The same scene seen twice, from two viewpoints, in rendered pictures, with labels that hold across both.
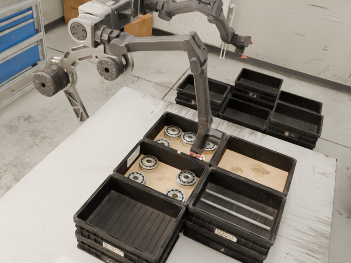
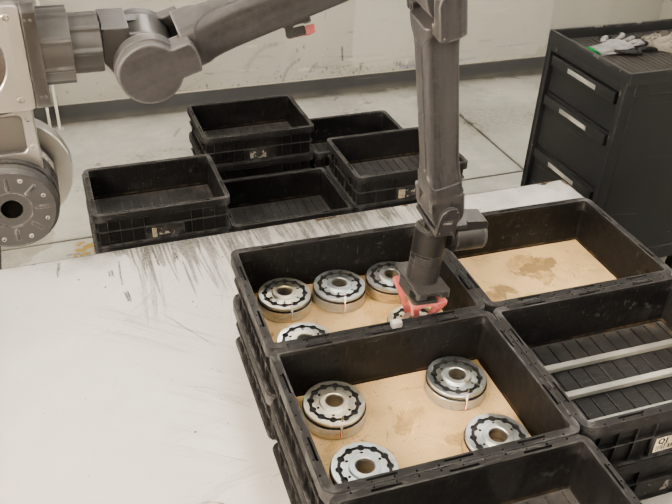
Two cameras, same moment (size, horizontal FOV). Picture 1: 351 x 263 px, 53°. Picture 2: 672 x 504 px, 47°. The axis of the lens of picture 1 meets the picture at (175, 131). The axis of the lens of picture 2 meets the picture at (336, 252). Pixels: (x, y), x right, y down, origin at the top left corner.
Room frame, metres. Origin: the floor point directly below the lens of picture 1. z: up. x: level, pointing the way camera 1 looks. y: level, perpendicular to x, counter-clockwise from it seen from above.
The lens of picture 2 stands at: (0.63, 0.70, 1.77)
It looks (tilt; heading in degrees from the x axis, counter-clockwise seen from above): 34 degrees down; 320
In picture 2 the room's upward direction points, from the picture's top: 3 degrees clockwise
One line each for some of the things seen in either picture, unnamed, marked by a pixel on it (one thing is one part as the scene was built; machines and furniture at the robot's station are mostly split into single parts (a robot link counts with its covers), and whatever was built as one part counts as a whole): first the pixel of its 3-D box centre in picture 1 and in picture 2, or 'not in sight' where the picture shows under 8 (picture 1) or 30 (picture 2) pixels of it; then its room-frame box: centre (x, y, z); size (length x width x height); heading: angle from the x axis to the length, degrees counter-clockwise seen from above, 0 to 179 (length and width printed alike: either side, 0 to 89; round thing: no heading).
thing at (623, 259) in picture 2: (252, 170); (537, 271); (1.36, -0.44, 0.87); 0.40 x 0.30 x 0.11; 70
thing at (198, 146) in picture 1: (200, 142); (424, 267); (1.39, -0.14, 0.98); 0.10 x 0.07 x 0.07; 161
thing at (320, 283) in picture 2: (189, 138); (339, 285); (1.57, -0.09, 0.86); 0.10 x 0.10 x 0.01
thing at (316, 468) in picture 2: (162, 170); (417, 394); (1.21, 0.04, 0.92); 0.40 x 0.30 x 0.02; 70
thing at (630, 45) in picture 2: not in sight; (617, 43); (2.10, -1.75, 0.88); 0.25 x 0.19 x 0.03; 72
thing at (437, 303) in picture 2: (196, 153); (420, 304); (1.38, -0.13, 0.91); 0.07 x 0.07 x 0.09; 71
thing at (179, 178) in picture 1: (186, 177); (456, 377); (1.25, -0.09, 0.86); 0.10 x 0.10 x 0.01
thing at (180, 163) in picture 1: (161, 177); (414, 417); (1.21, 0.04, 0.87); 0.40 x 0.30 x 0.11; 70
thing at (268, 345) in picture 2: (186, 136); (352, 283); (1.50, -0.06, 0.92); 0.40 x 0.30 x 0.02; 70
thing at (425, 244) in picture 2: (203, 134); (432, 237); (1.39, -0.15, 1.04); 0.07 x 0.06 x 0.07; 73
